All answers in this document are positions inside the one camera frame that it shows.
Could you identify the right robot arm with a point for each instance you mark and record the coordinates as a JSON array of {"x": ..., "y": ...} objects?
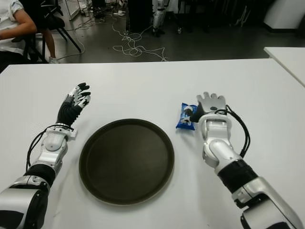
[{"x": 236, "y": 171}]

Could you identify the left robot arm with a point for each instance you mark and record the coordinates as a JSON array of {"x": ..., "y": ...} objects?
[{"x": 45, "y": 167}]

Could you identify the white board panel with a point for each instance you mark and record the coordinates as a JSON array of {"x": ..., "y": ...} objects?
[{"x": 70, "y": 7}]

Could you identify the bare leg white shoe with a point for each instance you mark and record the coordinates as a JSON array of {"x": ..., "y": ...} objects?
[{"x": 50, "y": 45}]

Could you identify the round dark brown tray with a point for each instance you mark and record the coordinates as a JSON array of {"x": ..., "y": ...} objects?
[{"x": 126, "y": 158}]

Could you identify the white curved machine housing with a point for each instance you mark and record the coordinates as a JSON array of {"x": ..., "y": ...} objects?
[{"x": 283, "y": 14}]

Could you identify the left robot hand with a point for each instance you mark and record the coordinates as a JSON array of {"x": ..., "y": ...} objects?
[{"x": 69, "y": 112}]

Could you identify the blue Oreo packet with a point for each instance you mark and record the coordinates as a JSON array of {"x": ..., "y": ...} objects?
[{"x": 184, "y": 125}]

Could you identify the seated person white shirt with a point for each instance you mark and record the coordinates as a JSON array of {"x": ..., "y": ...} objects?
[{"x": 12, "y": 26}]

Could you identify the black cabinet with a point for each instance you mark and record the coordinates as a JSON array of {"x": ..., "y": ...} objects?
[{"x": 140, "y": 14}]

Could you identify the black chair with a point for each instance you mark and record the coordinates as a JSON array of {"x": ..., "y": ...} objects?
[{"x": 51, "y": 21}]

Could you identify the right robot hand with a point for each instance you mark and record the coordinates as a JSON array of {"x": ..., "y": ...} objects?
[{"x": 212, "y": 105}]

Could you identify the white side table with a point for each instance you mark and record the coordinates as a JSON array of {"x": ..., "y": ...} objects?
[{"x": 288, "y": 59}]

